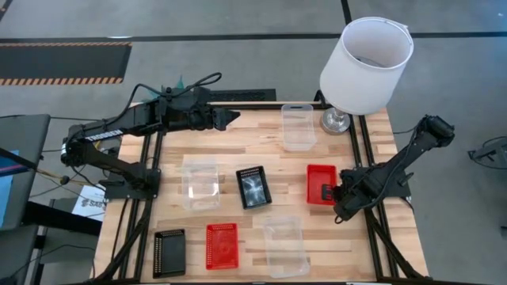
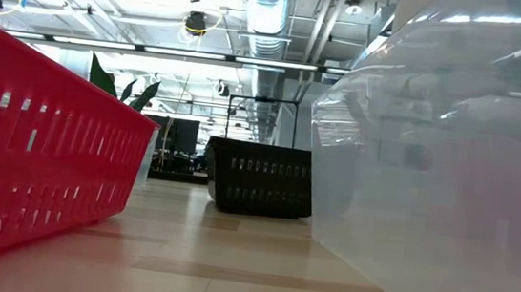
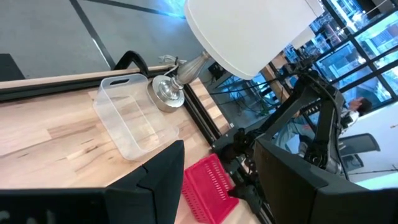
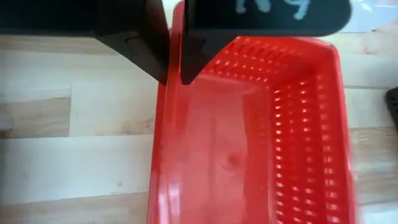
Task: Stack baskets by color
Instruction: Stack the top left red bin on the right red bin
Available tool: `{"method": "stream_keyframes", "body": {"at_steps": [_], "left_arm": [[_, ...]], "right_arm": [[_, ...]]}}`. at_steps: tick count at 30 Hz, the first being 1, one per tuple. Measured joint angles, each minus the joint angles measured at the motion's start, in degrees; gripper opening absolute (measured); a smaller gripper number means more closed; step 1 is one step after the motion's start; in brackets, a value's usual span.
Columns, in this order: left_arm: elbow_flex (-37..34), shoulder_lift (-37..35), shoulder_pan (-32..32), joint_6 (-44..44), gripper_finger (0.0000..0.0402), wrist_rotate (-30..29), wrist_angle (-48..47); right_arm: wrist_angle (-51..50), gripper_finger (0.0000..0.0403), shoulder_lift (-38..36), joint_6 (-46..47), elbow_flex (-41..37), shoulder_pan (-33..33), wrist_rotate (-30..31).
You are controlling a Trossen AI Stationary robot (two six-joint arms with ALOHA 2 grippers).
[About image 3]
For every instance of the red slotted plastic basket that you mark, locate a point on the red slotted plastic basket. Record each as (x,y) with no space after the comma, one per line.
(206,189)

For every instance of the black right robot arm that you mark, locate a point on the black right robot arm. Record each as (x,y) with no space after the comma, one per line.
(325,121)

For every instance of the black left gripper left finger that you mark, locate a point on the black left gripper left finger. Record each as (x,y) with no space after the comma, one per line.
(149,193)

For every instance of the silver table lamp white shade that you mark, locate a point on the silver table lamp white shade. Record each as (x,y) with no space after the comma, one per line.
(248,34)

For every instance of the grey office chair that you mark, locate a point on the grey office chair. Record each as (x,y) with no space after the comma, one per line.
(357,143)

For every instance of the clear plastic bin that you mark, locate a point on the clear plastic bin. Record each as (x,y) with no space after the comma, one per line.
(133,118)

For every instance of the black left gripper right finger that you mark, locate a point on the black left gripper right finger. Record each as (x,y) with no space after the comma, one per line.
(304,199)

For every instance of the black power box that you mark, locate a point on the black power box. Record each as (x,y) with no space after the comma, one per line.
(217,70)

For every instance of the person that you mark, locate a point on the person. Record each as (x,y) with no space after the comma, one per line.
(362,107)

